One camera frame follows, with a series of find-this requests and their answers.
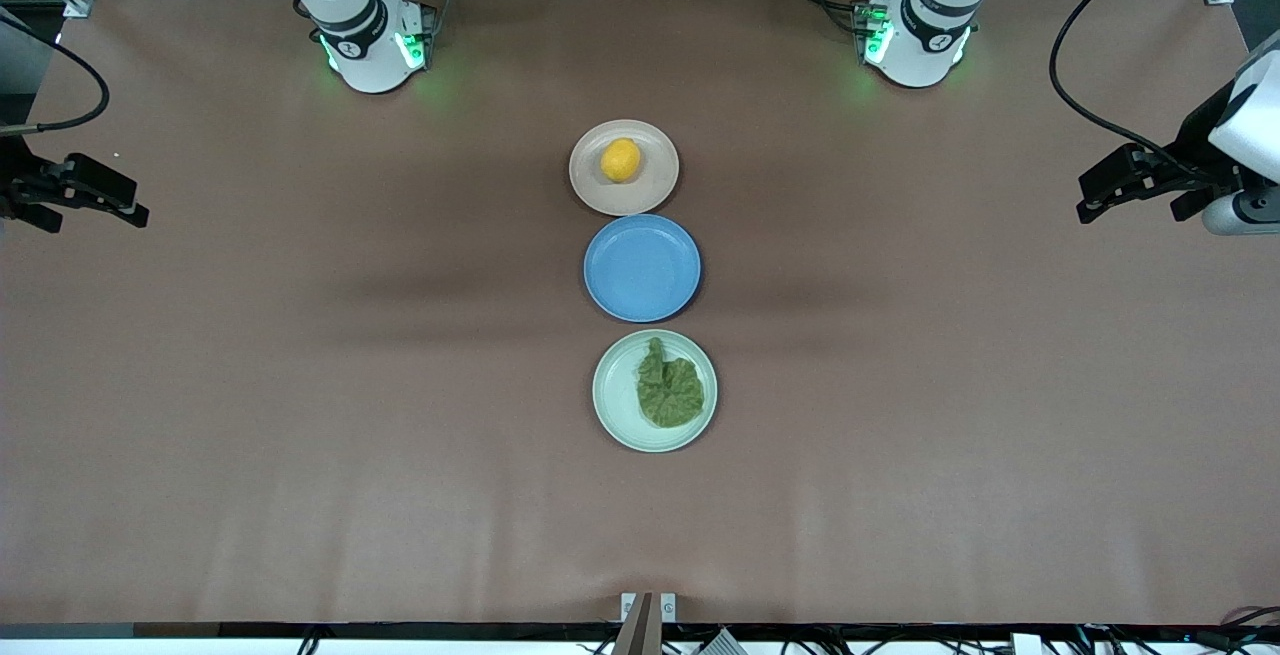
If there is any pale green round plate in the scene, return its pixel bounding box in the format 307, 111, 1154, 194
592, 329, 719, 454

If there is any green lettuce leaf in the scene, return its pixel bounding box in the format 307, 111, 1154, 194
637, 337, 706, 429

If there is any blue round plate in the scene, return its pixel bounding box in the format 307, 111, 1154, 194
583, 213, 703, 324

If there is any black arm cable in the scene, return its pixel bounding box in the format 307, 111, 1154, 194
0, 13, 111, 136
1048, 0, 1216, 181

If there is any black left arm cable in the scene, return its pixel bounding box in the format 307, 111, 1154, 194
1048, 0, 1216, 181

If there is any beige round plate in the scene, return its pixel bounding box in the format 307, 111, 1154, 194
569, 119, 681, 218

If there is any yellow lemon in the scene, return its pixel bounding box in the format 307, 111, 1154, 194
600, 138, 642, 183

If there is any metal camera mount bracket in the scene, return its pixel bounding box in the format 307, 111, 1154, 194
612, 591, 679, 655

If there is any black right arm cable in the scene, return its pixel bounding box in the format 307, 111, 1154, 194
0, 13, 111, 136

